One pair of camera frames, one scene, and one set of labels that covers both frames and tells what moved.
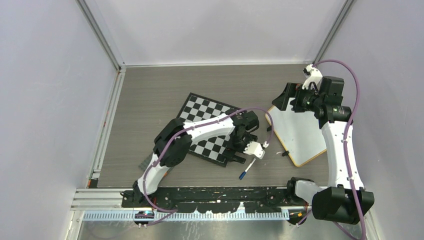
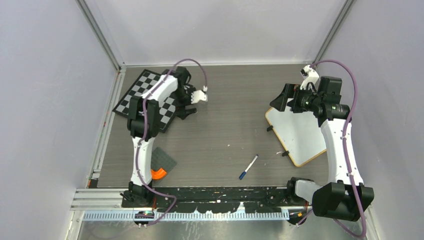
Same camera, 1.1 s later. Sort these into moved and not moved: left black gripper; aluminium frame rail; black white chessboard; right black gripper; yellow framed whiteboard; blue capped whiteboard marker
Moved: left black gripper; black white chessboard
Not moved: right black gripper; blue capped whiteboard marker; aluminium frame rail; yellow framed whiteboard
